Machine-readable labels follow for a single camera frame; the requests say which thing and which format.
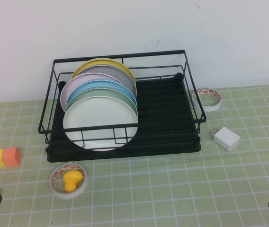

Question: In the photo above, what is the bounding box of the white tape roll red print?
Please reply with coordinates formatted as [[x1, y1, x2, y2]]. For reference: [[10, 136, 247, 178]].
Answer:
[[191, 87, 223, 112]]

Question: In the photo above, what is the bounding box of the white plate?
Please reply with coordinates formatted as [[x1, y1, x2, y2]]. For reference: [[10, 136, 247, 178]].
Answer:
[[63, 96, 139, 151]]

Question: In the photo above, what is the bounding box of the green checkered tablecloth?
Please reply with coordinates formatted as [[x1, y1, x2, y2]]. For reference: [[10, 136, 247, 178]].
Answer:
[[0, 84, 269, 227]]

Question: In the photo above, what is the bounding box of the blue plate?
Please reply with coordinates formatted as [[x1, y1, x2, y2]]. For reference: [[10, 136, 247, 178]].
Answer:
[[65, 80, 138, 107]]

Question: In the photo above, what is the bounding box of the yellow plate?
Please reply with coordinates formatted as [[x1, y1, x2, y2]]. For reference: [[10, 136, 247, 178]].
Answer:
[[71, 57, 136, 87]]

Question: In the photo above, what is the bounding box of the wide translucent tape roll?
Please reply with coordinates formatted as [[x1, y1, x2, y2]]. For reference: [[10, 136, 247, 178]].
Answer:
[[49, 162, 88, 199]]

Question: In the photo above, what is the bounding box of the grey plate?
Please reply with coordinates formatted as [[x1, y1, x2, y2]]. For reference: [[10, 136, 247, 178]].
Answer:
[[82, 65, 137, 97]]

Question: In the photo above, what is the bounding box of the black wire dish rack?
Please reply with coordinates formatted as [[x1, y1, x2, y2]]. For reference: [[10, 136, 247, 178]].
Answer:
[[37, 49, 207, 163]]

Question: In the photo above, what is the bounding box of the green plate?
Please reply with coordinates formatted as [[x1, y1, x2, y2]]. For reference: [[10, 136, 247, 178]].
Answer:
[[65, 89, 139, 119]]

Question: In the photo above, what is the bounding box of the pink plate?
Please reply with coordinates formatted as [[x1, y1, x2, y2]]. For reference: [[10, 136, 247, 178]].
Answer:
[[60, 72, 123, 113]]

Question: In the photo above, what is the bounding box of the orange wooden block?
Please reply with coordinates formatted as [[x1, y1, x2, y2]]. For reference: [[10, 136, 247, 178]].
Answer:
[[1, 146, 21, 167]]

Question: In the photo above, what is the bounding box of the yellow plastic toy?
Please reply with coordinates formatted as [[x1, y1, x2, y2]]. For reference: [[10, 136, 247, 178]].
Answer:
[[62, 171, 83, 192]]

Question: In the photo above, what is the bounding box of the white USB wall charger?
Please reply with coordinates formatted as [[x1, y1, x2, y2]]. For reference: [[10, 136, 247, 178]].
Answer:
[[210, 126, 241, 152]]

